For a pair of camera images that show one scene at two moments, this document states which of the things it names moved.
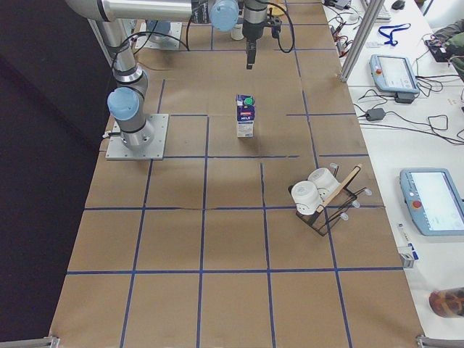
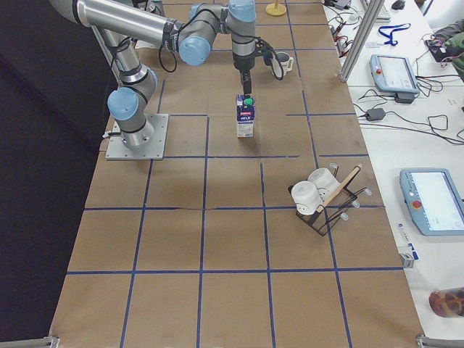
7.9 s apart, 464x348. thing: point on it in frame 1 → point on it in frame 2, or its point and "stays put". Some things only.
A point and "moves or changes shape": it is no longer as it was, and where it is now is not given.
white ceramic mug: x=237 y=32 moves or changes shape
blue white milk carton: x=245 y=112 stays put
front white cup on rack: x=306 y=196 stays put
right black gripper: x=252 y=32 → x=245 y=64
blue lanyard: x=394 y=43 stays put
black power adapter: x=376 y=114 stays put
